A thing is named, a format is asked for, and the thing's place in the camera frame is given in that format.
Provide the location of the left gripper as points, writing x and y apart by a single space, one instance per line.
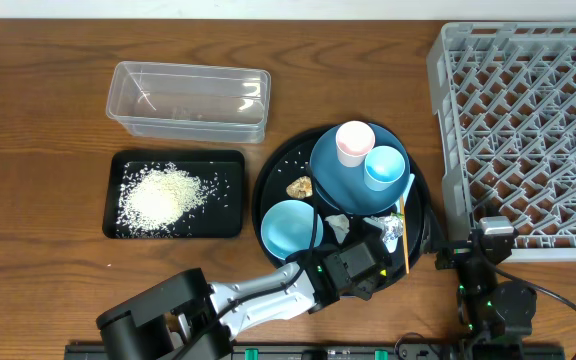
377 273

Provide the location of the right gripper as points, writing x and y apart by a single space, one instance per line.
454 251

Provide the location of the foil wrapper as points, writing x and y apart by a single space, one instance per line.
392 226

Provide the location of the white paper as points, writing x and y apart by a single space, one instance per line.
340 225

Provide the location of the light blue bowl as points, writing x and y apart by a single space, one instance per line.
287 228

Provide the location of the pile of white rice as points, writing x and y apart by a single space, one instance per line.
176 200

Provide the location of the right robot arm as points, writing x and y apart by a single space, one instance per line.
499 314

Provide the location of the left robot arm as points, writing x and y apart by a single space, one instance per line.
186 317

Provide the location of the grey dishwasher rack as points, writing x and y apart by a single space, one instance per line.
504 94

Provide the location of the light blue spoon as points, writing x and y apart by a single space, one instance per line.
407 190

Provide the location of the wooden chopstick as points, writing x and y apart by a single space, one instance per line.
404 235

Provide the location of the light blue cup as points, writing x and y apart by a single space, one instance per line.
383 166

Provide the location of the dark blue plate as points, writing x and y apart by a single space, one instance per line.
345 187

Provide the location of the brown food scrap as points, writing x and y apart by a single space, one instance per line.
300 189

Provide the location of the pink cup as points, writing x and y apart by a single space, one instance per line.
354 140

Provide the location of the round black tray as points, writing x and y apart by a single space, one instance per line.
289 163

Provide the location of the clear plastic bin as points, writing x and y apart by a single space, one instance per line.
190 102

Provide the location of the black rectangular tray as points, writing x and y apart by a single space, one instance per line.
223 159

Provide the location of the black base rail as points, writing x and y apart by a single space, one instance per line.
409 351

